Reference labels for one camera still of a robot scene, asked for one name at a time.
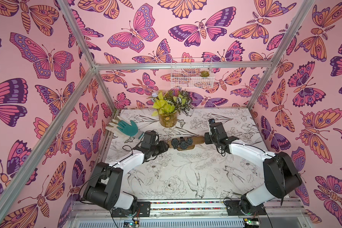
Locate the teal white garden glove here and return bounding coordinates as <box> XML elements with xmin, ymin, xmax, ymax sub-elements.
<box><xmin>105</xmin><ymin>116</ymin><xmax>144</xmax><ymax>139</ymax></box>

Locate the small succulent in basket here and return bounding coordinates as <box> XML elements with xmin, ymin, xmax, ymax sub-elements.
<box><xmin>200</xmin><ymin>70</ymin><xmax>210</xmax><ymax>78</ymax></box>

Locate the aluminium frame left post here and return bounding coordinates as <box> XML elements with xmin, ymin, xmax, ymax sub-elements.
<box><xmin>0</xmin><ymin>67</ymin><xmax>97</xmax><ymax>228</ymax></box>

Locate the aluminium frame back bar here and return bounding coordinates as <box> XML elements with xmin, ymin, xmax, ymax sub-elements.
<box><xmin>96</xmin><ymin>61</ymin><xmax>272</xmax><ymax>71</ymax></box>

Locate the aluminium frame right post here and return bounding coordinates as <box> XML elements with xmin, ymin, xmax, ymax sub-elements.
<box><xmin>247</xmin><ymin>0</ymin><xmax>315</xmax><ymax>110</ymax></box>

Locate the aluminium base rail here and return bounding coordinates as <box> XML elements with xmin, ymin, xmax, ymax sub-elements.
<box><xmin>68</xmin><ymin>199</ymin><xmax>306</xmax><ymax>220</ymax></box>

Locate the white wire basket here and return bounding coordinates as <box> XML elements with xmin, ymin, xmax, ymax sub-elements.
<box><xmin>170</xmin><ymin>58</ymin><xmax>215</xmax><ymax>90</ymax></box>

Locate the aluminium frame post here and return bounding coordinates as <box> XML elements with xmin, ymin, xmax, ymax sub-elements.
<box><xmin>247</xmin><ymin>0</ymin><xmax>315</xmax><ymax>110</ymax></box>
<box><xmin>0</xmin><ymin>67</ymin><xmax>97</xmax><ymax>228</ymax></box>

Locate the glass vase with plants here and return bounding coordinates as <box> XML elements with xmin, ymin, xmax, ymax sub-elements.
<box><xmin>152</xmin><ymin>87</ymin><xmax>193</xmax><ymax>128</ymax></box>

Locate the wooden watch stand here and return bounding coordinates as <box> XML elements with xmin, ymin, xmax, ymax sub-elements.
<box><xmin>167</xmin><ymin>136</ymin><xmax>205</xmax><ymax>151</ymax></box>

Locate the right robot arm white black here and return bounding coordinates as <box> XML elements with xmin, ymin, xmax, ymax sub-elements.
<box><xmin>204</xmin><ymin>118</ymin><xmax>303</xmax><ymax>215</ymax></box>

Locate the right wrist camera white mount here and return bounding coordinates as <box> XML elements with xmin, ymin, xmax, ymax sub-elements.
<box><xmin>208</xmin><ymin>118</ymin><xmax>215</xmax><ymax>124</ymax></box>

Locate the black wrist watch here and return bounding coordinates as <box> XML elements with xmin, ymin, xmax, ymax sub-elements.
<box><xmin>179</xmin><ymin>137</ymin><xmax>189</xmax><ymax>150</ymax></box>
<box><xmin>171</xmin><ymin>138</ymin><xmax>180</xmax><ymax>149</ymax></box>
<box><xmin>186</xmin><ymin>137</ymin><xmax>193</xmax><ymax>147</ymax></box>

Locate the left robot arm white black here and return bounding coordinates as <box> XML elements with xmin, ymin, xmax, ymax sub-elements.
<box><xmin>83</xmin><ymin>131</ymin><xmax>170</xmax><ymax>217</ymax></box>

